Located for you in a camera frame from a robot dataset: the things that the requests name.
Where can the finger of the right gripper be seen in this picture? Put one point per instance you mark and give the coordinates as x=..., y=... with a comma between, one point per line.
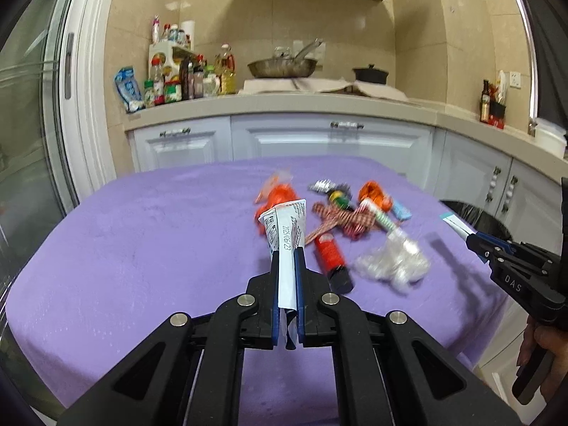
x=470, y=244
x=486, y=243

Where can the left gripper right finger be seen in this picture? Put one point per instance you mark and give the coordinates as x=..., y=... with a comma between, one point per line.
x=388, y=370

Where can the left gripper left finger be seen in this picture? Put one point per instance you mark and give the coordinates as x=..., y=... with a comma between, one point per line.
x=188, y=371

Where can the clear plastic bag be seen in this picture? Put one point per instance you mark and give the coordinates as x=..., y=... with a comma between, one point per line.
x=400, y=262

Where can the red bottle black cap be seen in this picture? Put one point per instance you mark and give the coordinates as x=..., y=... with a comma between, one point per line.
x=333, y=264

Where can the orange plastic bag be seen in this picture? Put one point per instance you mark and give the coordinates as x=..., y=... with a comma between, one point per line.
x=374, y=192

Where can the white printed paper wrapper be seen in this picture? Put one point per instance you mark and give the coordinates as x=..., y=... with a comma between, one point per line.
x=285, y=231

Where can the red mesh plastic bag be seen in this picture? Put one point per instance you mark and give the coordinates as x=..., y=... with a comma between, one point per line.
x=277, y=189

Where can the black lined trash bin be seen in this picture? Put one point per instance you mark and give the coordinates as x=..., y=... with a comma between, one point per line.
x=479, y=219

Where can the person's right hand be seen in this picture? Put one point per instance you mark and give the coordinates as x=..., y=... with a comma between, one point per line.
x=552, y=340

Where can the light blue sachet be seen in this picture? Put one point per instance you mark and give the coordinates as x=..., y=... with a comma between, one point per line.
x=399, y=211

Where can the white green striped tube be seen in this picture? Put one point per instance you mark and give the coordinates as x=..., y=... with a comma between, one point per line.
x=382, y=219

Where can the white plastic container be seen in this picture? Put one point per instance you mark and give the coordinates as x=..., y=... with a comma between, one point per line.
x=550, y=137

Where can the red black box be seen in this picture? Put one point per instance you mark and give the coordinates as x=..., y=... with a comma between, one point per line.
x=497, y=111

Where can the red white checkered ribbon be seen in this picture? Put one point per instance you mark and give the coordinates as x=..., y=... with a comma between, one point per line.
x=354, y=224

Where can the dark sauce bottle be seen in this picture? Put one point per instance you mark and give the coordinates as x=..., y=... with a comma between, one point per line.
x=485, y=99

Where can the purple tablecloth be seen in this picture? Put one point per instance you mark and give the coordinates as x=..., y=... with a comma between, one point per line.
x=185, y=240

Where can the green yellow small bottle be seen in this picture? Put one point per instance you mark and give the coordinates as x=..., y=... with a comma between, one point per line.
x=340, y=196

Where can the silver foil wrapper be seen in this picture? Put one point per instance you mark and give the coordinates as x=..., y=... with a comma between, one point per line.
x=322, y=186

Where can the beige stove cover cloth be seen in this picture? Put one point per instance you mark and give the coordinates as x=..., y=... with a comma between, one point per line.
x=321, y=86

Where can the black lidded pot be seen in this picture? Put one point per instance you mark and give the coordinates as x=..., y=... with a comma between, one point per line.
x=371, y=74

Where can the dark curtain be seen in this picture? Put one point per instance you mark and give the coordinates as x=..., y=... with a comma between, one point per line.
x=548, y=25

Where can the steel frying pan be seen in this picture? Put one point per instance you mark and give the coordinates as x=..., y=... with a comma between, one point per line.
x=287, y=67

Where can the blue white snack bag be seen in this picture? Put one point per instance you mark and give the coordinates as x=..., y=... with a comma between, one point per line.
x=128, y=90

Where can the yellow cooking oil bottle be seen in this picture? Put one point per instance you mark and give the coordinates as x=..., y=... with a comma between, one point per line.
x=227, y=70

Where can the white spice rack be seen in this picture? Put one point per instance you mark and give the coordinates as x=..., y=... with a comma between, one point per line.
x=171, y=55

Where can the white paper towel roll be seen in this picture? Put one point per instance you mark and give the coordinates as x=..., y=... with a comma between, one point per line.
x=189, y=28

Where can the corner cabinet right handle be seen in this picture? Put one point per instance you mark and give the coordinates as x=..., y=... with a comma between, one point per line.
x=508, y=195

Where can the corner cabinet handle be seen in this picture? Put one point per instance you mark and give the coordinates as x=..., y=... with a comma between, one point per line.
x=492, y=184
x=508, y=195

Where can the corner cabinet left handle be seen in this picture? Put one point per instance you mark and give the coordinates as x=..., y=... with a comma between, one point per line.
x=492, y=184

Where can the wall power socket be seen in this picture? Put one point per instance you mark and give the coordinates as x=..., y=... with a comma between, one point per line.
x=515, y=79

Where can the middle cabinet door handle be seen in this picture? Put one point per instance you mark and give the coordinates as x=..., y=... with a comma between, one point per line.
x=346, y=125

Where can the cabinet door handle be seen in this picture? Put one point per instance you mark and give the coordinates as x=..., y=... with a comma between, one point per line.
x=175, y=133
x=346, y=125

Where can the left cabinet door handle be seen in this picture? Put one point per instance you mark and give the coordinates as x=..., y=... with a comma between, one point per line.
x=175, y=133

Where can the white sliding door frame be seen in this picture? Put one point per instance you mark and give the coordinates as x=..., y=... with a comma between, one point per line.
x=74, y=119

